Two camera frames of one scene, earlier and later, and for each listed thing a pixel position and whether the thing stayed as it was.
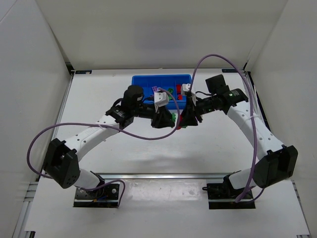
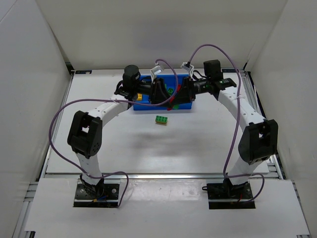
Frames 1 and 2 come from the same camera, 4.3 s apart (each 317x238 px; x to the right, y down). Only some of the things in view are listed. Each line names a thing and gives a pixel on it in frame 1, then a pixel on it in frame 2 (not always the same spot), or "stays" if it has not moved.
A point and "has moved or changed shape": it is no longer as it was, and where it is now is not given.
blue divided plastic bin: (150, 84) stays
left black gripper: (156, 116) to (153, 90)
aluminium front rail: (162, 176) stays
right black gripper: (192, 114) to (190, 89)
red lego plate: (181, 120) has moved or changed shape
